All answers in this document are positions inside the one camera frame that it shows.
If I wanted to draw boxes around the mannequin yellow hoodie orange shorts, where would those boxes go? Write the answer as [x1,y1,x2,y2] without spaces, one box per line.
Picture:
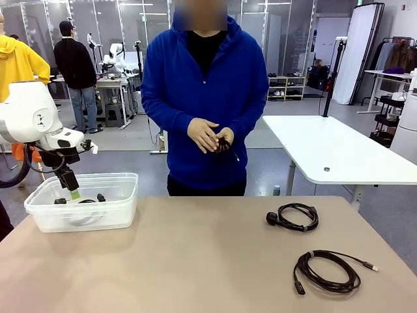
[0,11,51,189]

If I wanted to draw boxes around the clear plastic storage container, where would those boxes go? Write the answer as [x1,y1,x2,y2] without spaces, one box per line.
[23,172,139,233]

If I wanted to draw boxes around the man in black jacket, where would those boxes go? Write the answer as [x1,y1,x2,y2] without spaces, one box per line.
[53,20,98,134]

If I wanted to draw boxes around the person's right hand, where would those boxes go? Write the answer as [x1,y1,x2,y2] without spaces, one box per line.
[187,117,220,155]

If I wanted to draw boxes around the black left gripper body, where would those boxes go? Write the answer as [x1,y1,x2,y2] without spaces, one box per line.
[38,148,81,173]

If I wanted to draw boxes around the black bags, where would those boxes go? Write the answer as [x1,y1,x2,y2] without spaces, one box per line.
[306,64,332,91]

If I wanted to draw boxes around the person's left forearm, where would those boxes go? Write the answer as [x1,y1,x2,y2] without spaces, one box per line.
[227,94,270,144]

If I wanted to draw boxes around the person's left hand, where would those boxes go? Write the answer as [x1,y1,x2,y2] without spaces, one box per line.
[213,128,235,153]

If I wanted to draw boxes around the black USB extension cable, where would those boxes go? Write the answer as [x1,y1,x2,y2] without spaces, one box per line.
[292,249,380,296]
[211,136,241,163]

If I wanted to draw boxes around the black utility cart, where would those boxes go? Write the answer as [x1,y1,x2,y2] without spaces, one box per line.
[369,94,407,148]

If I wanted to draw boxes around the small white background robot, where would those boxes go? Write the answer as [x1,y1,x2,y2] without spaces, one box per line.
[102,41,128,74]

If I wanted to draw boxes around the black power cable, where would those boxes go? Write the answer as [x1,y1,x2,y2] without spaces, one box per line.
[53,193,108,228]
[266,202,320,233]

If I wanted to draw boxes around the clothes rack with coats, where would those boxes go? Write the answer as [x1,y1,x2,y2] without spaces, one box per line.
[369,36,417,74]

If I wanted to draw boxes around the grey workbench with equipment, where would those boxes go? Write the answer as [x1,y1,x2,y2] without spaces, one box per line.
[51,73,143,130]

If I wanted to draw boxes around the black tripod with camera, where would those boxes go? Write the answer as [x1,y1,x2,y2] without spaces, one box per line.
[134,40,146,94]

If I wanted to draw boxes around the wooden shoe rack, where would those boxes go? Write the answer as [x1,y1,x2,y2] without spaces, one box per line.
[266,73,307,102]

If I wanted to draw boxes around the person in blue hoodie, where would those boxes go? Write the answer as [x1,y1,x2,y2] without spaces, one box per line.
[140,0,270,197]

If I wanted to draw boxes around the black pole stand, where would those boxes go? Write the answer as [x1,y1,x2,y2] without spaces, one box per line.
[322,36,349,118]

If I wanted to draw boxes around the grey plastic stool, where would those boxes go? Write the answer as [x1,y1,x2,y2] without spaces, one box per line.
[104,103,126,128]

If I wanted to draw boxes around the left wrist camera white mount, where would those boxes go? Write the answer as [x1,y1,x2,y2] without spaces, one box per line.
[79,138,99,155]

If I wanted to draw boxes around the person's right forearm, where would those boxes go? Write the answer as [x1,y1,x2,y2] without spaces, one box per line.
[141,91,196,133]

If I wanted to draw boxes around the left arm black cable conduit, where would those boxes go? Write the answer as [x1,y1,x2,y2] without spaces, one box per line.
[0,143,66,189]

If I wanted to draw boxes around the dark cloth-covered object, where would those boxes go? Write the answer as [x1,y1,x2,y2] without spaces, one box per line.
[0,198,15,243]

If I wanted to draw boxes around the white desk thin legs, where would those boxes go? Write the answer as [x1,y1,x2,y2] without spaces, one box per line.
[357,69,417,114]

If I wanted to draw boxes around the white folding screen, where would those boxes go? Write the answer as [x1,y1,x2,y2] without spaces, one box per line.
[331,2,385,106]

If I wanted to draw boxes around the large white table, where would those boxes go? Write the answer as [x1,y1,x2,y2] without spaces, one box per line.
[262,115,417,205]

